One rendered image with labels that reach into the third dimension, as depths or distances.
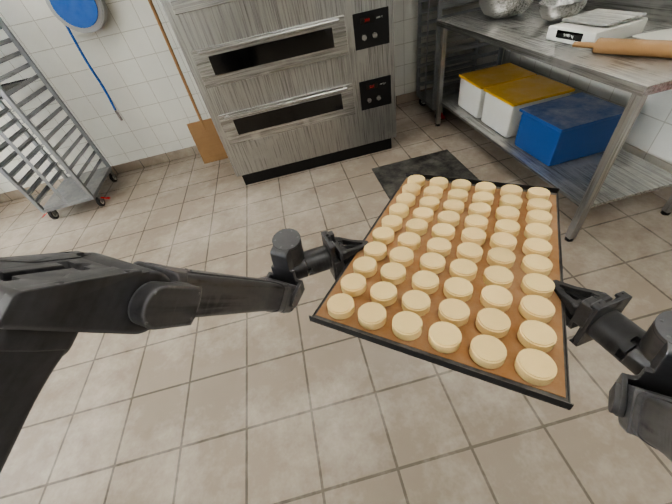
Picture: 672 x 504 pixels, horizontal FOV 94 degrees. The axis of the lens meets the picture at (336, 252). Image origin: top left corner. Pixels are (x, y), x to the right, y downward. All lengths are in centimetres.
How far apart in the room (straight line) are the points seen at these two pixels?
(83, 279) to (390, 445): 136
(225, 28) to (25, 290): 250
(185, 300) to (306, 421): 130
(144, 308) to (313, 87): 257
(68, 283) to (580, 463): 160
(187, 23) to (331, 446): 259
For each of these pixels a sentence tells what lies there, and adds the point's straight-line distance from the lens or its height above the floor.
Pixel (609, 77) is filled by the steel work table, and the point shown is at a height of 87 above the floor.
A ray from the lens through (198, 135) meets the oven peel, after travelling 372.
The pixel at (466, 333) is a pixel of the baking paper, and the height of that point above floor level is 99.
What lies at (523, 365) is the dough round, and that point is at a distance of 54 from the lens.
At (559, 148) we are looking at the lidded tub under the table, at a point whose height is 36.
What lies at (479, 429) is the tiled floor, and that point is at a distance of 156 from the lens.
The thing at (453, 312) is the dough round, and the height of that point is 100.
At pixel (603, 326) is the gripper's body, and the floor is 99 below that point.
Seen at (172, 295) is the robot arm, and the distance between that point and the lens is 32.
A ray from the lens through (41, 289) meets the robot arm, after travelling 27.
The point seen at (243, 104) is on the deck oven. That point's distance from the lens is 278.
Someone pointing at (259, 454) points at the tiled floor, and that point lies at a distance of 161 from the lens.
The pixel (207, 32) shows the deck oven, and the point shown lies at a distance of 270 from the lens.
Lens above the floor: 147
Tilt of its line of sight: 44 degrees down
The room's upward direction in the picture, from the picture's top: 13 degrees counter-clockwise
